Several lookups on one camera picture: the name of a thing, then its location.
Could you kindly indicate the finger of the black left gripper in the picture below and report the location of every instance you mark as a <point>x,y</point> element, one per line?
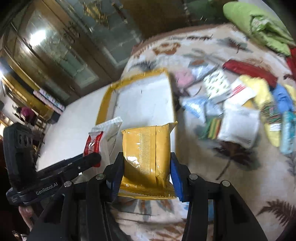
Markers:
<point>68,169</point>

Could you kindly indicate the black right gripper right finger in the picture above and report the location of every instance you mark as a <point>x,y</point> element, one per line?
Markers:
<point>232,218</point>

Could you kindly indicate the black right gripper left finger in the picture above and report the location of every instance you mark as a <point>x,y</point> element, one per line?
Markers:
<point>60,220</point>

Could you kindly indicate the white and red packet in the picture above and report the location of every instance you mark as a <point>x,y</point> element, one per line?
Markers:
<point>102,139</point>

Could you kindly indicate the yellow snack packet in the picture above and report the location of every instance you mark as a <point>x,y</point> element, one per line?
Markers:
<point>147,156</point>

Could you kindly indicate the white soft pouch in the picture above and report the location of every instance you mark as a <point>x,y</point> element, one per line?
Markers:
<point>239,125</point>

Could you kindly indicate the person's left hand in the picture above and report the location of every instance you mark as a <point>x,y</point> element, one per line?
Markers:
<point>27,213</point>

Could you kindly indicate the leaf-patterned beige blanket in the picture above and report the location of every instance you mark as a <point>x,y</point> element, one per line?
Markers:
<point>263,176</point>

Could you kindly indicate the green striped packet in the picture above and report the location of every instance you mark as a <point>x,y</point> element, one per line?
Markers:
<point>211,129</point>

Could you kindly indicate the teal printed packet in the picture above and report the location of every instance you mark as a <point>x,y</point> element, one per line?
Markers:
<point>287,133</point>

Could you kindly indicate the white box with yellow tape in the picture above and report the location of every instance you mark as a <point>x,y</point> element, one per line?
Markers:
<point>144,99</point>

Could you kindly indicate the blue and white sachet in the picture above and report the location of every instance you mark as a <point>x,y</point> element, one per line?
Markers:
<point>196,106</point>

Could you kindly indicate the wooden glass cabinet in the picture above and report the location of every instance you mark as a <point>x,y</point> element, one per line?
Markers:
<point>71,48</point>

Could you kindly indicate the white packet red text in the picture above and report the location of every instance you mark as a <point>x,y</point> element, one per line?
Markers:
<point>240,94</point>

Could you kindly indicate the blue cloth beside yellow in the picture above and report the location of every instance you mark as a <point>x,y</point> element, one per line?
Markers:
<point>282,99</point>

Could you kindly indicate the white leaf-print packet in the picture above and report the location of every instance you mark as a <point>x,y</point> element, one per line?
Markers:
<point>217,86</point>

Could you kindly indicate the yellow cloth with label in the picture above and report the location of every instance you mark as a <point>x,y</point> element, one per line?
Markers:
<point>265,103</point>

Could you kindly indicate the pale yellow crumpled cloth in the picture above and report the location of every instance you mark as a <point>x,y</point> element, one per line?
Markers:
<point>292,92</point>

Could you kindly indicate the pink round plush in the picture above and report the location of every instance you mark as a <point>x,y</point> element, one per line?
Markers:
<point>183,78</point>

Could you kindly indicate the dark red foil packet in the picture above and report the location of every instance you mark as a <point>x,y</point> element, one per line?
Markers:
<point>243,68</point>

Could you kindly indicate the red quilted cushion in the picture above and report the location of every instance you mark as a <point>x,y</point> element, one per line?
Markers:
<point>291,61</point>

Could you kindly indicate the green folded quilt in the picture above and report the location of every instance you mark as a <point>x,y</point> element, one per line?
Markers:
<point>260,26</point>

